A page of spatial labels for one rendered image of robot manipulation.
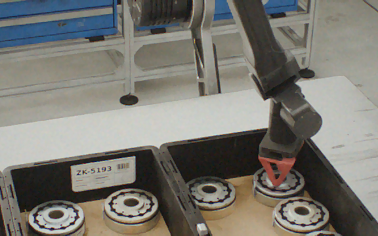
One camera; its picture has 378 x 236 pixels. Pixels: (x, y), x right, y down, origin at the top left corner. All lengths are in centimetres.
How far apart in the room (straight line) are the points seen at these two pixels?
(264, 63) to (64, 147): 75
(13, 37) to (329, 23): 174
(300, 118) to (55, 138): 80
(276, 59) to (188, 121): 73
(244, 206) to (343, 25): 287
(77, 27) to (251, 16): 214
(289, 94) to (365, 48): 274
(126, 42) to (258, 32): 214
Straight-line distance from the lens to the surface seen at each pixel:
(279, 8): 379
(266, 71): 154
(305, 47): 392
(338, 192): 163
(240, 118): 225
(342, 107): 233
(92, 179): 169
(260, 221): 168
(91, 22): 353
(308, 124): 157
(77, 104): 372
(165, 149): 169
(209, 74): 249
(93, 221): 167
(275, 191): 171
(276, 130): 165
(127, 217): 162
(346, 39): 437
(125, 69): 363
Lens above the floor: 184
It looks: 31 degrees down
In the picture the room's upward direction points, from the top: 1 degrees clockwise
